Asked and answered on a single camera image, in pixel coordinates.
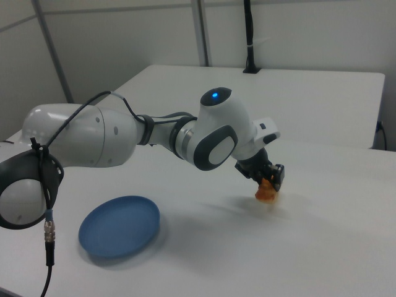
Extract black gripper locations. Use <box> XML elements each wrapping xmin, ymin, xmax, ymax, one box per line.
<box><xmin>234</xmin><ymin>148</ymin><xmax>286</xmax><ymax>192</ymax></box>

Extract orange brown bread roll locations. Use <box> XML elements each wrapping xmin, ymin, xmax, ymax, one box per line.
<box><xmin>254</xmin><ymin>178</ymin><xmax>279</xmax><ymax>204</ymax></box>

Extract black clamp-mounted pole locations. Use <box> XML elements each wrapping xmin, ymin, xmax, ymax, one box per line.
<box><xmin>242</xmin><ymin>0</ymin><xmax>261</xmax><ymax>74</ymax></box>

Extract blue round plate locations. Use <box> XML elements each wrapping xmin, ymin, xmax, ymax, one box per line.
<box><xmin>77</xmin><ymin>195</ymin><xmax>161</xmax><ymax>259</ymax></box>

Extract black cable at table edge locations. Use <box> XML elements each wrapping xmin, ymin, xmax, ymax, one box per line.
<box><xmin>375</xmin><ymin>119</ymin><xmax>388</xmax><ymax>150</ymax></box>

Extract grey partition post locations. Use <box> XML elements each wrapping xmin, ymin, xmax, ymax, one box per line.
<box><xmin>30</xmin><ymin>0</ymin><xmax>76</xmax><ymax>104</ymax></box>
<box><xmin>189</xmin><ymin>0</ymin><xmax>213</xmax><ymax>67</ymax></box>

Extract black arm cable with connector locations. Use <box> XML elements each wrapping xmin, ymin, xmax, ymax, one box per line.
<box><xmin>29</xmin><ymin>90</ymin><xmax>199</xmax><ymax>297</ymax></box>

